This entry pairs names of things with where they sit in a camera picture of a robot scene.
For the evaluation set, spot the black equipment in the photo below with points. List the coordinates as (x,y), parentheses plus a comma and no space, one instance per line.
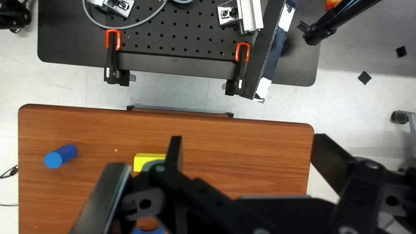
(13,14)

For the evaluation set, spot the black square floor pad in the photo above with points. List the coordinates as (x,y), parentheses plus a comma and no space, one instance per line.
(400,51)
(364,78)

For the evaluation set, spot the aluminium extrusion profile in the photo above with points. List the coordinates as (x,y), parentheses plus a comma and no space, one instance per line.
(249,13)

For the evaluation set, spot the dark grey upright panel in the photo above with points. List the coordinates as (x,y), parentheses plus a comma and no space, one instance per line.
(260,56)

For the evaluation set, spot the blue cylinder block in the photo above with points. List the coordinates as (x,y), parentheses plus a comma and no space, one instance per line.
(59,156)

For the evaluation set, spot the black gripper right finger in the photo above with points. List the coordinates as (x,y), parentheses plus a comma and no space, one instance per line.
(371,190)

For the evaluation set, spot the white blue strip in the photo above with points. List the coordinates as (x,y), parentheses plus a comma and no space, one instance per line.
(276,47)

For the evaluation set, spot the black tripod leg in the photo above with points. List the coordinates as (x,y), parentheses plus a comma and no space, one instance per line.
(328,23)

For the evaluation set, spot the aluminium corner bracket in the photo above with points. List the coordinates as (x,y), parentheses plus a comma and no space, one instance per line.
(227,13)
(117,5)

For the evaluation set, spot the yellow block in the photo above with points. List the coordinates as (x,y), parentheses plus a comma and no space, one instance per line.
(145,161)

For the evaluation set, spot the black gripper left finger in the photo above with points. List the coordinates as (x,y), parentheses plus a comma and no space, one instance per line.
(175,156)

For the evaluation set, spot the black perforated breadboard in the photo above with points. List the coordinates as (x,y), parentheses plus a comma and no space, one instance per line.
(182,39)

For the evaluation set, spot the black caster wheel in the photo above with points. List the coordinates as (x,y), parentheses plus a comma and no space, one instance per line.
(397,117)

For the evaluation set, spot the orange black bar clamp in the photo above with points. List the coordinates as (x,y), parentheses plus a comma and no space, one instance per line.
(113,56)
(239,69)

